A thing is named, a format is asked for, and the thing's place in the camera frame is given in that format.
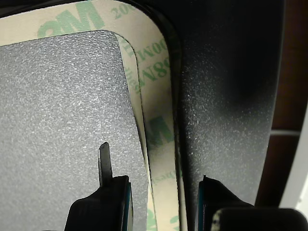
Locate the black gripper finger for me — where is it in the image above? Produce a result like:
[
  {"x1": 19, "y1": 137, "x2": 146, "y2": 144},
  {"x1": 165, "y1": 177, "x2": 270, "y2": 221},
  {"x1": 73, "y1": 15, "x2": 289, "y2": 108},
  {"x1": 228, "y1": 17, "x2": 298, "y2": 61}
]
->
[
  {"x1": 64, "y1": 141, "x2": 133, "y2": 231},
  {"x1": 194, "y1": 174, "x2": 308, "y2": 231}
]

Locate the beige adhesive liner frame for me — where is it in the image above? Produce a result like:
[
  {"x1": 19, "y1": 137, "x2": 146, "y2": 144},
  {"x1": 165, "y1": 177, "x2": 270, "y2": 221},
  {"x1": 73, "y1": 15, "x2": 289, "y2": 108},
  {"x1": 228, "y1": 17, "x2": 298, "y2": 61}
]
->
[
  {"x1": 0, "y1": 0, "x2": 181, "y2": 231},
  {"x1": 115, "y1": 32, "x2": 154, "y2": 200}
]

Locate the dark gray textured tray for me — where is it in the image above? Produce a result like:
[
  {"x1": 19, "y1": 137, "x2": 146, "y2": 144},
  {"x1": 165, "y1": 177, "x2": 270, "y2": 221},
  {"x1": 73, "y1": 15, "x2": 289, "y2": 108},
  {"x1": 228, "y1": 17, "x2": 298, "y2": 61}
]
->
[{"x1": 0, "y1": 0, "x2": 287, "y2": 231}]

